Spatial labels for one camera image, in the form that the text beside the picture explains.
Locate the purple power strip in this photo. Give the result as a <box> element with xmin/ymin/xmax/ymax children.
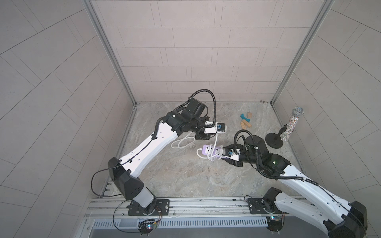
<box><xmin>202</xmin><ymin>145</ymin><xmax>223</xmax><ymax>159</ymax></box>

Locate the white power cord with plug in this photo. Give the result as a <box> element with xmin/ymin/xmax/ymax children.
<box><xmin>171</xmin><ymin>130</ymin><xmax>224</xmax><ymax>162</ymax></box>

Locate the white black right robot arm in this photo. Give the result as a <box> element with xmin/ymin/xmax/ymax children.
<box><xmin>221</xmin><ymin>130</ymin><xmax>368</xmax><ymax>238</ymax></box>

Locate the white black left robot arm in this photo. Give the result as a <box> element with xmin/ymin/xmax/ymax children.
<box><xmin>106</xmin><ymin>89</ymin><xmax>217</xmax><ymax>215</ymax></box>

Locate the white perforated vent strip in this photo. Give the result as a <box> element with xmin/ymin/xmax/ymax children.
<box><xmin>93</xmin><ymin>217</ymin><xmax>268</xmax><ymax>230</ymax></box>

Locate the long tan wooden block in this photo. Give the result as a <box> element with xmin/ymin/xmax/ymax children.
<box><xmin>242</xmin><ymin>120</ymin><xmax>252</xmax><ymax>128</ymax></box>

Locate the glitter microphone on black stand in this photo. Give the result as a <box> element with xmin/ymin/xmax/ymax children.
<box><xmin>265</xmin><ymin>107</ymin><xmax>304</xmax><ymax>149</ymax></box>

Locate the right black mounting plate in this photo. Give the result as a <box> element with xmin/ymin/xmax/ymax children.
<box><xmin>245</xmin><ymin>197</ymin><xmax>282</xmax><ymax>216</ymax></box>

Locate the black mounting plate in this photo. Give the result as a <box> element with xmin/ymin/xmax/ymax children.
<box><xmin>245</xmin><ymin>197</ymin><xmax>282</xmax><ymax>216</ymax></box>
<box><xmin>127</xmin><ymin>198</ymin><xmax>170</xmax><ymax>216</ymax></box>

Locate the right green circuit board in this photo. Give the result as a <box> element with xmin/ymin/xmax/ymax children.
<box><xmin>266</xmin><ymin>214</ymin><xmax>285</xmax><ymax>233</ymax></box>

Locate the green circuit board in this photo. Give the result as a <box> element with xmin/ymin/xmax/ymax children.
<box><xmin>138</xmin><ymin>219</ymin><xmax>158</xmax><ymax>235</ymax></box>
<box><xmin>266</xmin><ymin>214</ymin><xmax>285</xmax><ymax>233</ymax></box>

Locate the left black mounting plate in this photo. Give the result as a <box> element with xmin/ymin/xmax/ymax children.
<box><xmin>127</xmin><ymin>198</ymin><xmax>170</xmax><ymax>216</ymax></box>

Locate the left green circuit board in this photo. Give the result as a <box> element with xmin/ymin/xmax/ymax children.
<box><xmin>138</xmin><ymin>219</ymin><xmax>158</xmax><ymax>235</ymax></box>

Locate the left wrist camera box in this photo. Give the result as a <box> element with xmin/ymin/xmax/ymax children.
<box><xmin>203</xmin><ymin>121</ymin><xmax>226</xmax><ymax>134</ymax></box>

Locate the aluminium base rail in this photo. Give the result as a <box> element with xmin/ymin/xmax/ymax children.
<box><xmin>84</xmin><ymin>181</ymin><xmax>332</xmax><ymax>219</ymax></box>

